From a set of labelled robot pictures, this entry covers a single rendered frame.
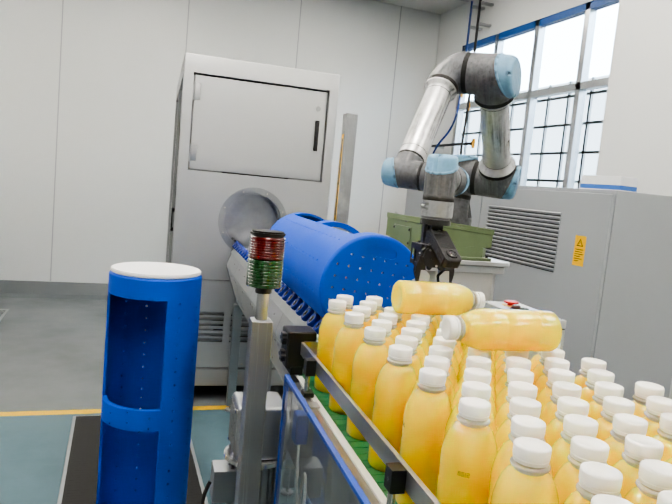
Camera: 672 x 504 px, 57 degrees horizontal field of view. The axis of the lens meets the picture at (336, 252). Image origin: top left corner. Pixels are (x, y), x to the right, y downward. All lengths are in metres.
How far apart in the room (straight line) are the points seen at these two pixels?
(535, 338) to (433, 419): 0.27
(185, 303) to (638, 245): 2.12
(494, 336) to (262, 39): 6.08
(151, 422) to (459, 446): 1.38
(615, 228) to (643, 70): 1.64
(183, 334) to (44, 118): 4.89
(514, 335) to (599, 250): 2.09
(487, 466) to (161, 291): 1.32
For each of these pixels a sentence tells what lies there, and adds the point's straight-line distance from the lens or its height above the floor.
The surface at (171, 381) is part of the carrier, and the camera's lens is 2.02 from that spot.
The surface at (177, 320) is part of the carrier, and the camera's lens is 1.97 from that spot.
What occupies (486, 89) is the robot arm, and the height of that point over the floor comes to 1.65.
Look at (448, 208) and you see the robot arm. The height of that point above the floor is 1.32.
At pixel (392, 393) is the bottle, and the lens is 1.01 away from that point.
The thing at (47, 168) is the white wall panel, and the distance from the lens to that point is 6.68.
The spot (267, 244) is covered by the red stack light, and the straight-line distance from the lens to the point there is 1.08.
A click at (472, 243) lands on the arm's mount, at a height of 1.20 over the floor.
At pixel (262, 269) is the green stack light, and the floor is 1.19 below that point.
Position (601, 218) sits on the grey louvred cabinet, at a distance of 3.13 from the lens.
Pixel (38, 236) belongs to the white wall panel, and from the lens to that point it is 6.72.
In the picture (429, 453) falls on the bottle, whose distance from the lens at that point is 0.92.
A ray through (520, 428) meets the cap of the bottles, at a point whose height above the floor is 1.09.
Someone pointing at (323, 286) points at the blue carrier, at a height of 1.09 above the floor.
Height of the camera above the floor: 1.35
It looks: 6 degrees down
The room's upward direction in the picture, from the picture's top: 5 degrees clockwise
